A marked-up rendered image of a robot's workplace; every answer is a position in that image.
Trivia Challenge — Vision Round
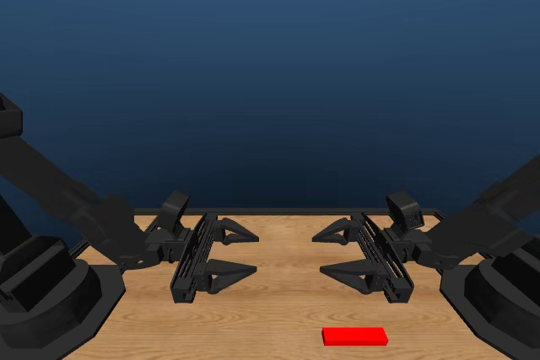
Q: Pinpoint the thin red peg bar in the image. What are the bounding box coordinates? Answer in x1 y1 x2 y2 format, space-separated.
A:
321 326 389 347

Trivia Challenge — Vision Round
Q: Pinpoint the black table frame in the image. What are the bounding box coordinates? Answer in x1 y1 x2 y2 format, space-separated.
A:
67 207 447 261

